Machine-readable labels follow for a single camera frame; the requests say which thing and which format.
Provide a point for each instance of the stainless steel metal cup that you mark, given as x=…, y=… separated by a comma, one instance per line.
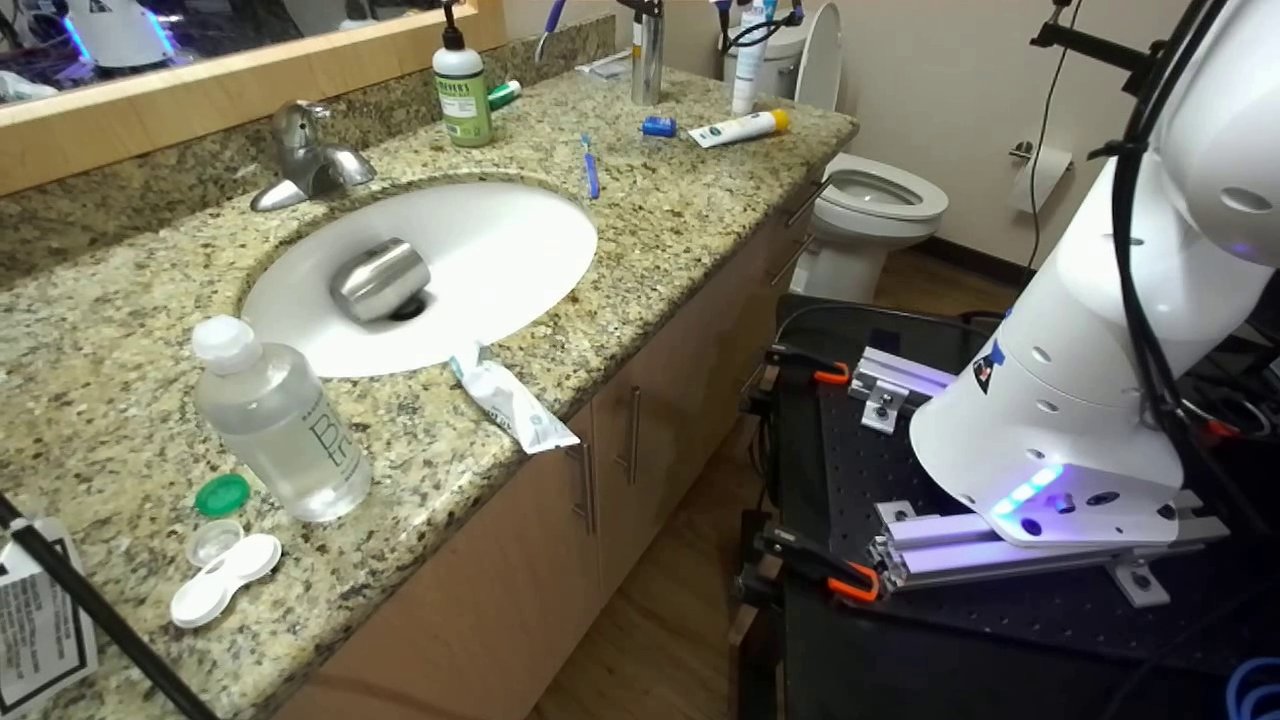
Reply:
x=384, y=280

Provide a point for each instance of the chrome sink faucet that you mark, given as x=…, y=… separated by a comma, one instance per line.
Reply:
x=311, y=166

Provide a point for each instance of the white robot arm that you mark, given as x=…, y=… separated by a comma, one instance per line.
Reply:
x=1069, y=410

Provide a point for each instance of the white oval sink basin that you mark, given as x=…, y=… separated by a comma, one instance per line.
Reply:
x=502, y=254

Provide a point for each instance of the beige vanity cabinet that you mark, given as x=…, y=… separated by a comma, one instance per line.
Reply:
x=649, y=360

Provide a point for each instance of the white toothpaste tube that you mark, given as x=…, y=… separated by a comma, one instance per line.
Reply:
x=509, y=402

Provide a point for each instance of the blue toothbrush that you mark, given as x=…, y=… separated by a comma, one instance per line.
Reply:
x=589, y=175

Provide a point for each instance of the small blue cap container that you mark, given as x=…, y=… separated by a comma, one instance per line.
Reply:
x=658, y=125

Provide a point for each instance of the white tube yellow cap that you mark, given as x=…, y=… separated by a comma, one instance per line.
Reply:
x=736, y=129

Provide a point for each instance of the white toilet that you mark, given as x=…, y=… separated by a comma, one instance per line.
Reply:
x=864, y=210

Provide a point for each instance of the clear plastic wrapper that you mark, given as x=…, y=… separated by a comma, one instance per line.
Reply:
x=614, y=64

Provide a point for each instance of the green soap pump bottle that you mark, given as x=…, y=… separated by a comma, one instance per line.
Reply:
x=460, y=85

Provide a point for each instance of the tall white tube bottle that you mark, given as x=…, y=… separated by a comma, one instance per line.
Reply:
x=744, y=42

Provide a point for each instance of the clear plastic liquid bottle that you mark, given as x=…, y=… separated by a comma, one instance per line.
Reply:
x=275, y=418

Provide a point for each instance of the green cap small container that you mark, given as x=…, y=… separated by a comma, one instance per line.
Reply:
x=216, y=518

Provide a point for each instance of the toilet paper roll holder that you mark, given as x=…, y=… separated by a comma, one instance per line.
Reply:
x=1039, y=179

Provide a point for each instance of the white contact lens case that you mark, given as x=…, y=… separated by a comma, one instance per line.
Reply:
x=204, y=598

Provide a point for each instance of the wooden framed mirror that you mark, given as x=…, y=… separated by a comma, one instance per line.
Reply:
x=128, y=119

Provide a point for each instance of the black tripod leg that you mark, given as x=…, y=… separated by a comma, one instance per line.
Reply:
x=101, y=615

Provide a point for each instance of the white printed cardboard box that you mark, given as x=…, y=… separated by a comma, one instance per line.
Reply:
x=45, y=639

